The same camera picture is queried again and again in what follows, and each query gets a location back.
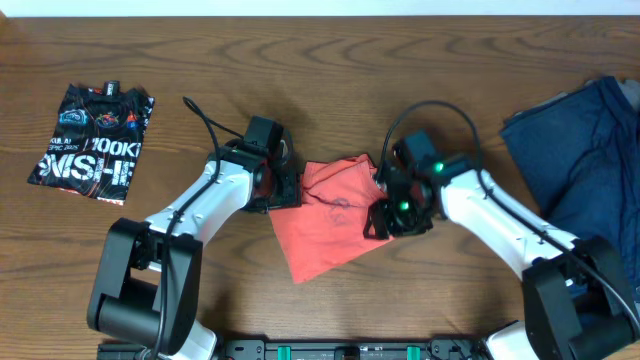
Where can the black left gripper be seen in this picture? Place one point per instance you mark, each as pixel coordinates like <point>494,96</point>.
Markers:
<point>292,193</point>

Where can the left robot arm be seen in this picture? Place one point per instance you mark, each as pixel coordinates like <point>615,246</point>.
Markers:
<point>146,291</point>

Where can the orange printed t-shirt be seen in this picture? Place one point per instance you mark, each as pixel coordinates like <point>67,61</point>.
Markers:
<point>326,230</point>

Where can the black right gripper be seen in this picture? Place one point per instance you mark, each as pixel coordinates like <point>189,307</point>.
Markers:
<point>381,212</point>

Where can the dark blue denim garment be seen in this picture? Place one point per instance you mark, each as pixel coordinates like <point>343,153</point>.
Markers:
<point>579,156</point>

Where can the folded black printed t-shirt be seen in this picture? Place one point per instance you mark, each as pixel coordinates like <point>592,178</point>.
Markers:
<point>96,143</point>

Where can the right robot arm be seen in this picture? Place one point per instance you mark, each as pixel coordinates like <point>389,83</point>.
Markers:
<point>577,300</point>

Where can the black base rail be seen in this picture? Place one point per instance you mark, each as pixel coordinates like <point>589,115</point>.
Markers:
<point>438,348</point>

